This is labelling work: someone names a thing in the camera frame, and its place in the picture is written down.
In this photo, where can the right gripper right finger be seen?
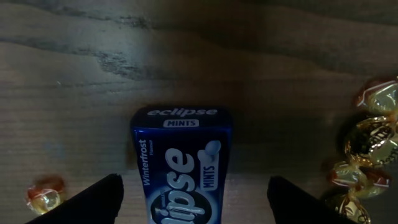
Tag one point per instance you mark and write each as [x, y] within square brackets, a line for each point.
[292, 205]

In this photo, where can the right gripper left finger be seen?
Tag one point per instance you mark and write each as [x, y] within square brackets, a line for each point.
[93, 205]

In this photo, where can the blue candy pack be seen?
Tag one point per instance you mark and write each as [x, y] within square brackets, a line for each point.
[182, 171]

